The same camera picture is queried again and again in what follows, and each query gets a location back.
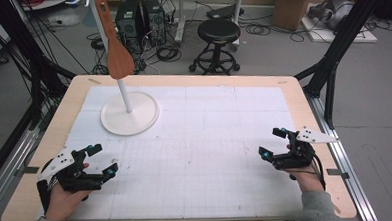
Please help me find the white grid mat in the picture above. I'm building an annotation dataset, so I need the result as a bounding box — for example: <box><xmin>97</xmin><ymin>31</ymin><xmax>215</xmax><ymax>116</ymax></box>
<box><xmin>30</xmin><ymin>76</ymin><xmax>323</xmax><ymax>221</ymax></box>

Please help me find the black round stool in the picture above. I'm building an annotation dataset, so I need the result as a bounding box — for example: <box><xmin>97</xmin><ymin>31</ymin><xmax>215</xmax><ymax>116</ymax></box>
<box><xmin>186</xmin><ymin>17</ymin><xmax>243</xmax><ymax>78</ymax></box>

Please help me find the person's left hand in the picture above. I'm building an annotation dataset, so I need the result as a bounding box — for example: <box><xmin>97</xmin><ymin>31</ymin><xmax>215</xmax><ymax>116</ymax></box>
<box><xmin>42</xmin><ymin>162</ymin><xmax>94</xmax><ymax>221</ymax></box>

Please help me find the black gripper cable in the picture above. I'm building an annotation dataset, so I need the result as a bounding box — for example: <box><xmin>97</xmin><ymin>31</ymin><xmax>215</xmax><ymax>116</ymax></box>
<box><xmin>312</xmin><ymin>152</ymin><xmax>328</xmax><ymax>191</ymax></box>

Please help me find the black tape piece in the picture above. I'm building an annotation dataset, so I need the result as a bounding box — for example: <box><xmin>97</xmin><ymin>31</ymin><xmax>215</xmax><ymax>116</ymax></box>
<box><xmin>20</xmin><ymin>165</ymin><xmax>41</xmax><ymax>175</ymax></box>
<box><xmin>326</xmin><ymin>167</ymin><xmax>350</xmax><ymax>181</ymax></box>

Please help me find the black flat device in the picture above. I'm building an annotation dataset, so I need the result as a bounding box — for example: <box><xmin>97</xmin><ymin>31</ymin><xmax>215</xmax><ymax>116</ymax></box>
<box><xmin>206</xmin><ymin>3</ymin><xmax>245</xmax><ymax>21</ymax></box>

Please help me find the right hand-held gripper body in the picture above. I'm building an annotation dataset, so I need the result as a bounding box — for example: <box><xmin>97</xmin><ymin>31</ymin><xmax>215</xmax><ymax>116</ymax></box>
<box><xmin>270</xmin><ymin>124</ymin><xmax>342</xmax><ymax>171</ymax></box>

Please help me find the grey bag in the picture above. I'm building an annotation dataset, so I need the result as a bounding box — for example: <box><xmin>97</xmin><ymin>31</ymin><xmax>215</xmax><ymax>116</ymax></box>
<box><xmin>307</xmin><ymin>0</ymin><xmax>357</xmax><ymax>31</ymax></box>

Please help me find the person's right hand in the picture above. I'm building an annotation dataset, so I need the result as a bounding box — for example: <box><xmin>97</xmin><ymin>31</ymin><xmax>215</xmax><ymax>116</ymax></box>
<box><xmin>286</xmin><ymin>142</ymin><xmax>326</xmax><ymax>195</ymax></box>

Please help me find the white floor board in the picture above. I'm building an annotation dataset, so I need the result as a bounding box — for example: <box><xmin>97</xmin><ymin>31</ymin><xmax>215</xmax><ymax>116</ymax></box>
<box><xmin>299</xmin><ymin>1</ymin><xmax>378</xmax><ymax>47</ymax></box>

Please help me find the black metal frame post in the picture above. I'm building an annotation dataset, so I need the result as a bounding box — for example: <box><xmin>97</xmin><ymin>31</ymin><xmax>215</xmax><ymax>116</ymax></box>
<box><xmin>290</xmin><ymin>0</ymin><xmax>392</xmax><ymax>131</ymax></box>
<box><xmin>0</xmin><ymin>0</ymin><xmax>82</xmax><ymax>187</ymax></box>

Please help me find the brown cardboard box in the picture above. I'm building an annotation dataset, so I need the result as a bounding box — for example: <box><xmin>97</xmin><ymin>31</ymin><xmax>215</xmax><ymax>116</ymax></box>
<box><xmin>272</xmin><ymin>0</ymin><xmax>315</xmax><ymax>32</ymax></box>

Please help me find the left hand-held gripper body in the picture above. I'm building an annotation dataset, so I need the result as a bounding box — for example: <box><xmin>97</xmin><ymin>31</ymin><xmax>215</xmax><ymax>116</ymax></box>
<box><xmin>35</xmin><ymin>146</ymin><xmax>105</xmax><ymax>214</ymax></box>

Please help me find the tangle of black floor cables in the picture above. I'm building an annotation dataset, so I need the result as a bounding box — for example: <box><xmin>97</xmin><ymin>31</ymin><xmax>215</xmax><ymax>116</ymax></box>
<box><xmin>85</xmin><ymin>22</ymin><xmax>184</xmax><ymax>77</ymax></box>

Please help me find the aluminium rail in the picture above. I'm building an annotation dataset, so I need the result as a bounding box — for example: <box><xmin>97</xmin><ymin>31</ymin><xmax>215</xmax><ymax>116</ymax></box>
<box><xmin>0</xmin><ymin>126</ymin><xmax>44</xmax><ymax>217</ymax></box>
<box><xmin>304</xmin><ymin>91</ymin><xmax>379</xmax><ymax>221</ymax></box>

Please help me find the white hook stand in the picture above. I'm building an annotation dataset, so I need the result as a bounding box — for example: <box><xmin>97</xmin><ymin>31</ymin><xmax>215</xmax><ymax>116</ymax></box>
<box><xmin>64</xmin><ymin>0</ymin><xmax>162</xmax><ymax>139</ymax></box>

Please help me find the wooden rice spatula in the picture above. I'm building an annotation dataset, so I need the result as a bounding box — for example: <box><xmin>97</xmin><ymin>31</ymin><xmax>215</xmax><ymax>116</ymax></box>
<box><xmin>94</xmin><ymin>0</ymin><xmax>137</xmax><ymax>82</ymax></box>

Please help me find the black coiled floor cable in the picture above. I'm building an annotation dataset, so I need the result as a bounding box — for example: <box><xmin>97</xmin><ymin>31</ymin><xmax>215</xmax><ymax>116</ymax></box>
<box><xmin>242</xmin><ymin>18</ymin><xmax>315</xmax><ymax>45</ymax></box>

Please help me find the white desk leg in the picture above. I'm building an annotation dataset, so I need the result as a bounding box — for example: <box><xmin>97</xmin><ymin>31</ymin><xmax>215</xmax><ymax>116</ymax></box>
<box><xmin>173</xmin><ymin>0</ymin><xmax>187</xmax><ymax>43</ymax></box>
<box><xmin>229</xmin><ymin>0</ymin><xmax>247</xmax><ymax>52</ymax></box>

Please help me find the black computer tower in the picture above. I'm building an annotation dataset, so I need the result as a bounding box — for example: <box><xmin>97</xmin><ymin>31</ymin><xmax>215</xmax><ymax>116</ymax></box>
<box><xmin>114</xmin><ymin>0</ymin><xmax>143</xmax><ymax>40</ymax></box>
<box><xmin>141</xmin><ymin>0</ymin><xmax>167</xmax><ymax>47</ymax></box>

